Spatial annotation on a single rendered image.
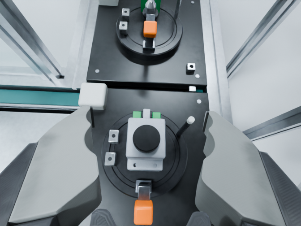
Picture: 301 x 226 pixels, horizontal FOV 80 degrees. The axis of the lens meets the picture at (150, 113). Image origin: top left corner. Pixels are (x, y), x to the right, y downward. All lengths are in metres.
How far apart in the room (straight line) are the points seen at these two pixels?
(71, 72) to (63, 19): 0.28
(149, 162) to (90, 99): 0.16
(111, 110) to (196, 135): 0.16
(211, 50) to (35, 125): 0.41
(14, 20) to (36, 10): 0.40
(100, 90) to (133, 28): 0.15
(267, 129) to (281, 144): 0.21
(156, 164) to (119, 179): 0.08
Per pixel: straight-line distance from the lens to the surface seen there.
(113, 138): 0.29
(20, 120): 0.46
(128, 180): 0.30
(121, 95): 0.35
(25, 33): 0.33
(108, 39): 0.43
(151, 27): 0.30
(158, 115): 0.26
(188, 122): 0.23
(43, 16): 0.68
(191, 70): 0.38
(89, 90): 0.34
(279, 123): 0.33
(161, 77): 0.37
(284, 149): 0.55
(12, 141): 0.45
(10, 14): 0.32
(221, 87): 0.40
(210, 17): 0.52
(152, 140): 0.19
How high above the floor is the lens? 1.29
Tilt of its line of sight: 71 degrees down
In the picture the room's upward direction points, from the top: 8 degrees clockwise
